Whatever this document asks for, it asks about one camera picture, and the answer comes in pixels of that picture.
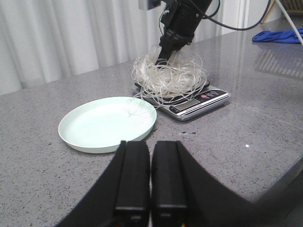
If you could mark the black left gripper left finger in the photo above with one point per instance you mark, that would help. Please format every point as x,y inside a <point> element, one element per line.
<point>121,196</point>

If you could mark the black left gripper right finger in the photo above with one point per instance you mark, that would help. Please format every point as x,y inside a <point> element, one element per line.
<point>185,195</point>

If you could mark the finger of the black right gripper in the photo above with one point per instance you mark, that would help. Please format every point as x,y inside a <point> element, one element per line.
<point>164,56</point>

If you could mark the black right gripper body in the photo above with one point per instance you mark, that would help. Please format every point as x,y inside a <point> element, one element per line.
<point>180,22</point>

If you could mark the white vermicelli noodle bundle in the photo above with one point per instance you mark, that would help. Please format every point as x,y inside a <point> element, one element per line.
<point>168,81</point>

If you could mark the black silver kitchen scale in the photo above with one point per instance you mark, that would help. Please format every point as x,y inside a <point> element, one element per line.
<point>184,109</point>

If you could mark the light green round plate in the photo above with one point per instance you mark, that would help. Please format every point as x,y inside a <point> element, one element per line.
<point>99,126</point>

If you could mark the blue cloth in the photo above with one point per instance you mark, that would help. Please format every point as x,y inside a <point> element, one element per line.
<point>282,36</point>

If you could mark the wooden stand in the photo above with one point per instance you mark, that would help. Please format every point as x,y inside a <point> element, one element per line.
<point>291,7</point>

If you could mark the white pleated curtain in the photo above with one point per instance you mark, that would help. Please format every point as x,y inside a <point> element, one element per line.
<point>46,40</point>

